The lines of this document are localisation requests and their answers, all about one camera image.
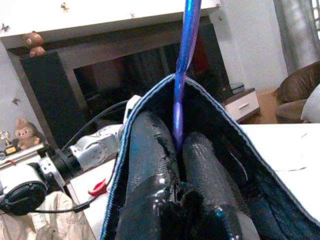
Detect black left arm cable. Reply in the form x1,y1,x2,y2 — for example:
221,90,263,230
61,99,130,152

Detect grey curtain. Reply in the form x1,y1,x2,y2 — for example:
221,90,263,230
272,0,320,76

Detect white wall shelf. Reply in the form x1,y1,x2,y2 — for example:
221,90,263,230
0,0,223,50

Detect black television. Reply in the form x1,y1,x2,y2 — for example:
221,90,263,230
72,23,232,126

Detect brown armchair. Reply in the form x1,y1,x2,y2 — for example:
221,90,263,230
273,61,320,124

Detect gold trophy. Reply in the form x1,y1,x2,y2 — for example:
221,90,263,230
0,129,18,156

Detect cream garment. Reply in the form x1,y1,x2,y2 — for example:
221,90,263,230
0,191,98,240

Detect grey set-top box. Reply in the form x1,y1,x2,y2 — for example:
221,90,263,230
229,81,246,95

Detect black cabinet panel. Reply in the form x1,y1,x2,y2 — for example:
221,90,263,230
19,51,87,151

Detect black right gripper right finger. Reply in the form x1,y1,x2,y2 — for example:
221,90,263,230
181,131,245,240

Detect brown bear plush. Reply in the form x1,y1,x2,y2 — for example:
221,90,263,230
22,30,48,58

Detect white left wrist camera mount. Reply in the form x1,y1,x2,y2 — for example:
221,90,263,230
123,94,143,125

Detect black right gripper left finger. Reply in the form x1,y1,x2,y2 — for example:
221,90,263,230
116,111,181,240

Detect white drawer TV stand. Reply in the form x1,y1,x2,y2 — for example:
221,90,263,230
223,87,262,124

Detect blue denim shorts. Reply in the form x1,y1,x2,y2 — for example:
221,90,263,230
98,73,320,240

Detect blue plastic hanger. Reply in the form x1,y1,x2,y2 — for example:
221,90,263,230
171,0,202,154

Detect thin black cable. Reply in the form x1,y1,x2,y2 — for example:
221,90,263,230
32,149,121,215

